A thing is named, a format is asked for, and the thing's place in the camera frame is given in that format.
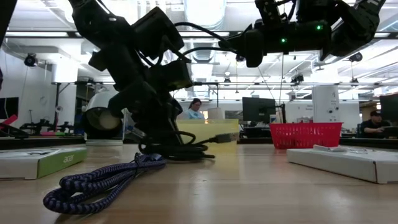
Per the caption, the seated person facing table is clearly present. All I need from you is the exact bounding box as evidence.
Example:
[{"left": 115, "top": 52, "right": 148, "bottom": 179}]
[{"left": 183, "top": 98, "right": 206, "bottom": 121}]

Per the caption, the translucent yellow plastic bin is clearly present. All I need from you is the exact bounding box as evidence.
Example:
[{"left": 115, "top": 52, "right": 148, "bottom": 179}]
[{"left": 175, "top": 119, "right": 239, "bottom": 154}]

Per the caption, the flat white cardboard box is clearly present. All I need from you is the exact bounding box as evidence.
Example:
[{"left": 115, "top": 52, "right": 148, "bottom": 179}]
[{"left": 286, "top": 146, "right": 398, "bottom": 185}]

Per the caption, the purple braided cable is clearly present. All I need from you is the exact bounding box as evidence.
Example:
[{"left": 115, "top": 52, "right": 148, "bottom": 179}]
[{"left": 42, "top": 152, "right": 167, "bottom": 215}]

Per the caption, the white green acer box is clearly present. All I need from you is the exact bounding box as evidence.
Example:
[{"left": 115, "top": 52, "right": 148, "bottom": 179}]
[{"left": 0, "top": 147, "right": 88, "bottom": 180}]

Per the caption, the black table edge rail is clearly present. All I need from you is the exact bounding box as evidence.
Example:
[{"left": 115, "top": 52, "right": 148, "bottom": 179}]
[{"left": 0, "top": 136, "right": 398, "bottom": 151}]

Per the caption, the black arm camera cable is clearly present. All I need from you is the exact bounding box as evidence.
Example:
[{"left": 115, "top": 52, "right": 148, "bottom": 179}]
[{"left": 173, "top": 21, "right": 238, "bottom": 57}]

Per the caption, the black workshop machinery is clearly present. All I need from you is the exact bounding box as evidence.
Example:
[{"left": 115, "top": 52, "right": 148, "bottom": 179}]
[{"left": 20, "top": 119, "right": 75, "bottom": 135}]

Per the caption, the white cylinder shade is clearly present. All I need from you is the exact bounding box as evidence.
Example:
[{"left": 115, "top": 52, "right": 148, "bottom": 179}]
[{"left": 207, "top": 107, "right": 226, "bottom": 121}]

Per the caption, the small white flat item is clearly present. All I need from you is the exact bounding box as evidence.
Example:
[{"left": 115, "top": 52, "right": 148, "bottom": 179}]
[{"left": 313, "top": 144, "right": 348, "bottom": 153}]

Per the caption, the black computer monitor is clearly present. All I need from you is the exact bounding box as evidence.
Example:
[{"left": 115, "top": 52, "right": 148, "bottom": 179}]
[{"left": 242, "top": 96, "right": 277, "bottom": 124}]

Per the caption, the person with dark cap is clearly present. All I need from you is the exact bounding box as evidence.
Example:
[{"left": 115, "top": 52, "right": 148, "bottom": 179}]
[{"left": 357, "top": 110, "right": 391, "bottom": 139}]

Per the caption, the white pillar unit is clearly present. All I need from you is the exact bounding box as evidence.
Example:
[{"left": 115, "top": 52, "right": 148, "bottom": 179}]
[{"left": 312, "top": 85, "right": 340, "bottom": 123}]

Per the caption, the black wall screen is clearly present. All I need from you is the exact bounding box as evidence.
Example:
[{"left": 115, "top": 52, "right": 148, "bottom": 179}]
[{"left": 0, "top": 96, "right": 19, "bottom": 121}]

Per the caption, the silver ceiling air duct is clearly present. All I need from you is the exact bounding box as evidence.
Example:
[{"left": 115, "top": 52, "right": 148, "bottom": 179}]
[{"left": 183, "top": 0, "right": 228, "bottom": 63}]

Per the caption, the white cylindrical floor fan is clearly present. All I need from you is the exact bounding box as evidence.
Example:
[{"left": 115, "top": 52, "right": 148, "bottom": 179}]
[{"left": 82, "top": 91, "right": 125, "bottom": 147}]

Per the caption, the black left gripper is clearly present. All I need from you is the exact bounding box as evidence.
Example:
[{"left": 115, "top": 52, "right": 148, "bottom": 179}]
[{"left": 108, "top": 80, "right": 185, "bottom": 147}]

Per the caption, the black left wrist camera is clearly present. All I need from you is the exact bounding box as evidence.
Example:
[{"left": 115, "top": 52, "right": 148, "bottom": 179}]
[{"left": 146, "top": 58, "right": 194, "bottom": 91}]

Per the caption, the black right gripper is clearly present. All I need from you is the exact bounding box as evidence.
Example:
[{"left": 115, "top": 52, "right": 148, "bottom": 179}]
[{"left": 217, "top": 19, "right": 332, "bottom": 68}]

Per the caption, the black monitor edge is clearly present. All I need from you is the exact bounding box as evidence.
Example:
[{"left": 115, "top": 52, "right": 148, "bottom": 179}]
[{"left": 379, "top": 93, "right": 398, "bottom": 124}]

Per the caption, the black overhead rig beam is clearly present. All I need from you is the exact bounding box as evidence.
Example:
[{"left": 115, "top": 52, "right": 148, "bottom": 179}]
[{"left": 4, "top": 30, "right": 398, "bottom": 39}]

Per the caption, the red flat strip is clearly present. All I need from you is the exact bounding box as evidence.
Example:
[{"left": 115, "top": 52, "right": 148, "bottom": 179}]
[{"left": 0, "top": 114, "right": 19, "bottom": 128}]

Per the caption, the red plastic mesh basket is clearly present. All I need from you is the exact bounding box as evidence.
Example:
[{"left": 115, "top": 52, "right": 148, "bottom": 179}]
[{"left": 269, "top": 122, "right": 345, "bottom": 150}]

